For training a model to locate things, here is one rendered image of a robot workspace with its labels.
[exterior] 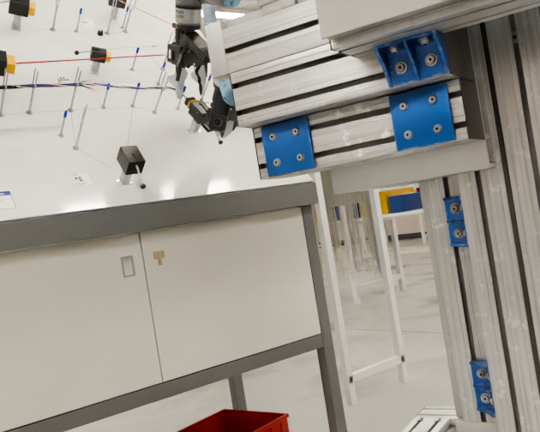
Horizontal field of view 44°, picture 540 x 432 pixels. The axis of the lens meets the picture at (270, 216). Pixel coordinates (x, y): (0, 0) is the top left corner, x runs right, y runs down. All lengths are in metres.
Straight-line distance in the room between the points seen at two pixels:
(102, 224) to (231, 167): 0.47
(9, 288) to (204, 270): 0.52
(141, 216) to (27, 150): 0.33
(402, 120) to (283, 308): 1.08
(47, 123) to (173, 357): 0.71
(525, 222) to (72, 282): 1.06
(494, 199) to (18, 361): 1.10
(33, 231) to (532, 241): 1.07
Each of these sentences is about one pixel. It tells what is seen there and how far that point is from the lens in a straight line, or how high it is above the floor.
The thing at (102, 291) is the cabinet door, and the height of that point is 0.67.
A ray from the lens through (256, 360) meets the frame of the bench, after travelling 1.96.
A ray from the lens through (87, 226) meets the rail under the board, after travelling 1.67.
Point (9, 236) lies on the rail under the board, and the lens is 1.62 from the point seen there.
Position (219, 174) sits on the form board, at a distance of 1.92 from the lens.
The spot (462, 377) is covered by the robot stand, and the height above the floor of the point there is 0.44.
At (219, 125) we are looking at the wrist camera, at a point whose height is 1.04.
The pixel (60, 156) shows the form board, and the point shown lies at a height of 1.02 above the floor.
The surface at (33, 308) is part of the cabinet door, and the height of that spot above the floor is 0.66.
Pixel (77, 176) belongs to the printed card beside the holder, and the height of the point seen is 0.96.
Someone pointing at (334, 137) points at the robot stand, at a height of 0.89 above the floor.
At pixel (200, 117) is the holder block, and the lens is 1.98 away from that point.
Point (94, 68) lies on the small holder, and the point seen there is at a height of 1.31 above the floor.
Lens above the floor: 0.78
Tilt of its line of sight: level
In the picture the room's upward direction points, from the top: 9 degrees counter-clockwise
